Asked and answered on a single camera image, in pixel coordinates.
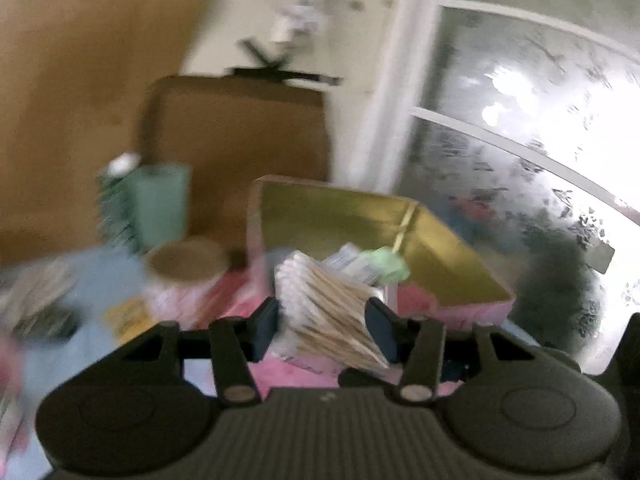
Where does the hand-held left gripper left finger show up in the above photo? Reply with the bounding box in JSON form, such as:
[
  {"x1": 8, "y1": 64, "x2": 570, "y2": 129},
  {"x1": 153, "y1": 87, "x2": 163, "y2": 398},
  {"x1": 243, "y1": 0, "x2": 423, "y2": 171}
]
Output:
[{"x1": 117, "y1": 297, "x2": 281, "y2": 407}]

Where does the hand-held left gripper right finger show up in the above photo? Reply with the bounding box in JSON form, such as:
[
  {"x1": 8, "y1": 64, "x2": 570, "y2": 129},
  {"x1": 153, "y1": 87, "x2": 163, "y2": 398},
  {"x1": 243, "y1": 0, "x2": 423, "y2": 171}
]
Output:
[{"x1": 364, "y1": 297, "x2": 538, "y2": 405}]

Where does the pink fuzzy sock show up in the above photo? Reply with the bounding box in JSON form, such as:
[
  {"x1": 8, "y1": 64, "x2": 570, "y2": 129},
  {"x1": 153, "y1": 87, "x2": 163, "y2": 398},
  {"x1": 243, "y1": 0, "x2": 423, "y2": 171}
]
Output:
[{"x1": 395, "y1": 280, "x2": 441, "y2": 321}]

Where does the cotton swab pack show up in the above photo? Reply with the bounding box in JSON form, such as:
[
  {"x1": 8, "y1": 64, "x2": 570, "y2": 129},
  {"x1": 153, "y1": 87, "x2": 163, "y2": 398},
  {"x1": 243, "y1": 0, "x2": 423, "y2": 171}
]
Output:
[{"x1": 274, "y1": 250, "x2": 391, "y2": 373}]

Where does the light green cloth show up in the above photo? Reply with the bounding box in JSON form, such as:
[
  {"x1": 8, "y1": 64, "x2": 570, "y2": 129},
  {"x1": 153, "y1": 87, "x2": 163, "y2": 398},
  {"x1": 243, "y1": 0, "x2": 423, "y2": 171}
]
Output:
[{"x1": 357, "y1": 246, "x2": 412, "y2": 283}]

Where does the round lidded jar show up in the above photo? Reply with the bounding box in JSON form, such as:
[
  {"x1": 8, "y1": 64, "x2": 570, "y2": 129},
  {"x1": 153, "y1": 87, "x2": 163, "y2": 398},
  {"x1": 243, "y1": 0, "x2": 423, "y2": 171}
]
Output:
[{"x1": 145, "y1": 240, "x2": 231, "y2": 326}]

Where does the teal plastic cup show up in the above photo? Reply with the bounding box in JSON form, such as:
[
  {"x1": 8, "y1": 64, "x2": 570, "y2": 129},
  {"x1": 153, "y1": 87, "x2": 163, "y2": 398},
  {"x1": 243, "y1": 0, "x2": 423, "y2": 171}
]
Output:
[{"x1": 122, "y1": 162, "x2": 193, "y2": 253}]

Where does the printed blanket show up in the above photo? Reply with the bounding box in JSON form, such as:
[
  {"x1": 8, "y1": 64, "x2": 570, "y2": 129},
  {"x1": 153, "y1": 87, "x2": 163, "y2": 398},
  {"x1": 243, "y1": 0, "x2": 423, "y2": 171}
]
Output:
[{"x1": 0, "y1": 247, "x2": 381, "y2": 461}]

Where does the green drink carton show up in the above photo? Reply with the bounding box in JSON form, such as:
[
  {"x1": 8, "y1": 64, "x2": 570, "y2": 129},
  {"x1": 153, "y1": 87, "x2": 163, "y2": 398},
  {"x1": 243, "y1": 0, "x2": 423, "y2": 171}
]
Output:
[{"x1": 95, "y1": 152, "x2": 146, "y2": 256}]

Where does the brown chair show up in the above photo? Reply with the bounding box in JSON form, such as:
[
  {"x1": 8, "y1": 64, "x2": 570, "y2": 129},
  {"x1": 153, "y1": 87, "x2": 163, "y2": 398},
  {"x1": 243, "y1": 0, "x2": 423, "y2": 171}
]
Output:
[{"x1": 135, "y1": 74, "x2": 333, "y2": 256}]

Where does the frosted glass window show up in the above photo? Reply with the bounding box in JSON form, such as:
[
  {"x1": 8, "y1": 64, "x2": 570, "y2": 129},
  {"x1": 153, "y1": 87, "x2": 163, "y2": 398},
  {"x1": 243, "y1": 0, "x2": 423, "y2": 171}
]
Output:
[{"x1": 390, "y1": 0, "x2": 640, "y2": 376}]

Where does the black tape cross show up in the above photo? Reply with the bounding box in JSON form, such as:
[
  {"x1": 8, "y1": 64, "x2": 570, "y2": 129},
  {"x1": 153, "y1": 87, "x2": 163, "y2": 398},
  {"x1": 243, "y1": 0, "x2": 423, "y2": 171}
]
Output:
[{"x1": 227, "y1": 37, "x2": 346, "y2": 88}]

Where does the brown cardboard sheet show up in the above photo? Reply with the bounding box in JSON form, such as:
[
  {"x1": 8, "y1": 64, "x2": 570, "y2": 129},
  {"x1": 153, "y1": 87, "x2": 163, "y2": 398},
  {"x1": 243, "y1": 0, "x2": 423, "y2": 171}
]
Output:
[{"x1": 0, "y1": 0, "x2": 221, "y2": 261}]

